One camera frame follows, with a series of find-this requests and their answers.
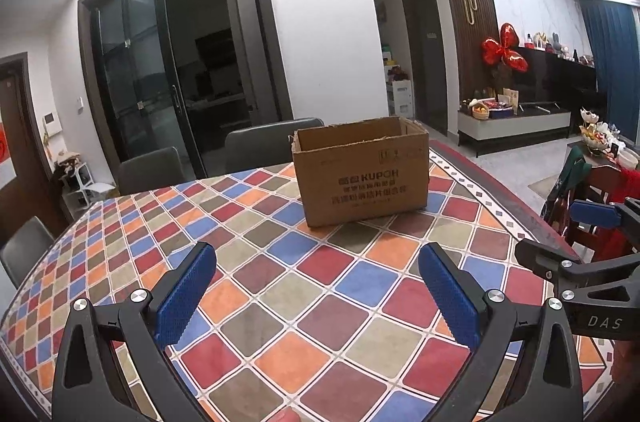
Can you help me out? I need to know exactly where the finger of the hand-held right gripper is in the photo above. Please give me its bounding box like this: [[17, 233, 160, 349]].
[[514, 238, 640, 300], [570, 198, 640, 233]]

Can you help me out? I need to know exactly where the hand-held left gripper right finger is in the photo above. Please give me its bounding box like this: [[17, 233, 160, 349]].
[[417, 243, 585, 422]]

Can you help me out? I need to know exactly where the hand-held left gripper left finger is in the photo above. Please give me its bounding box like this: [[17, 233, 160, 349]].
[[51, 242, 217, 422]]

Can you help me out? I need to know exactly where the cardboard box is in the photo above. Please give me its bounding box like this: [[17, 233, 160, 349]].
[[291, 116, 431, 229]]

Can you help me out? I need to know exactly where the wooden chair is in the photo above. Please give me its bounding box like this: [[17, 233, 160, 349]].
[[542, 142, 640, 263]]

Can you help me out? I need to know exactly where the green garment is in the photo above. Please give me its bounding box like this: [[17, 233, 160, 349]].
[[542, 146, 591, 233]]

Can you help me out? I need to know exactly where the white tiered fruit stand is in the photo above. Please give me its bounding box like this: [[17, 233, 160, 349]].
[[580, 107, 610, 153]]

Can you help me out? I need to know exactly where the white low cabinet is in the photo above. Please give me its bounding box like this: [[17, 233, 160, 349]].
[[457, 105, 572, 153]]

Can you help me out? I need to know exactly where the grey chair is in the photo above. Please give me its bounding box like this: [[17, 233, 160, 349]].
[[117, 146, 188, 198], [0, 216, 56, 275], [224, 117, 326, 175]]

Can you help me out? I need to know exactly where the checkered tablecloth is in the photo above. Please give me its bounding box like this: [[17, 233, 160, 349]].
[[0, 139, 621, 422]]

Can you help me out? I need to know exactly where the blue curtain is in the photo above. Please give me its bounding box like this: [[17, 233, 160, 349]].
[[579, 0, 640, 128]]

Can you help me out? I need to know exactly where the red bow balloon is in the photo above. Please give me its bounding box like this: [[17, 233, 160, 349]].
[[481, 22, 529, 74]]

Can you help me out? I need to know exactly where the white storage drawer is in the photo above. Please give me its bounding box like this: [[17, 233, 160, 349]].
[[389, 80, 416, 119]]

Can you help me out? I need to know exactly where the brown wooden door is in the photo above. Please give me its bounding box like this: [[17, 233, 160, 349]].
[[0, 52, 58, 228]]

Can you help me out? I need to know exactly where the dark hallway door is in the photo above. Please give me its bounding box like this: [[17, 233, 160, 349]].
[[400, 0, 448, 137]]

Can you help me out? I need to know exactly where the glass sliding door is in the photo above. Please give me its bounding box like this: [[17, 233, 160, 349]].
[[77, 0, 293, 183]]

